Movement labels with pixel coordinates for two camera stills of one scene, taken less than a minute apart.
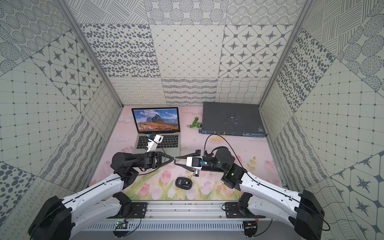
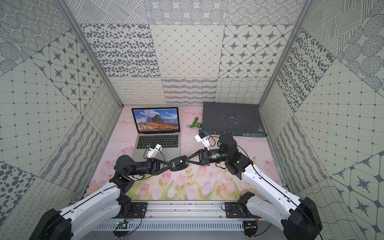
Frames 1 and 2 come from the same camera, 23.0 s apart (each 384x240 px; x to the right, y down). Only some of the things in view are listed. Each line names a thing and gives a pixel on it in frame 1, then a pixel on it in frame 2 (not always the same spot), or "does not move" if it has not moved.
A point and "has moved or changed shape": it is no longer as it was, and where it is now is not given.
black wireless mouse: (184, 183) has moved or changed shape
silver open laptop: (164, 121) does not move
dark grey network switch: (233, 119) does not move
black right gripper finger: (197, 153) does not move
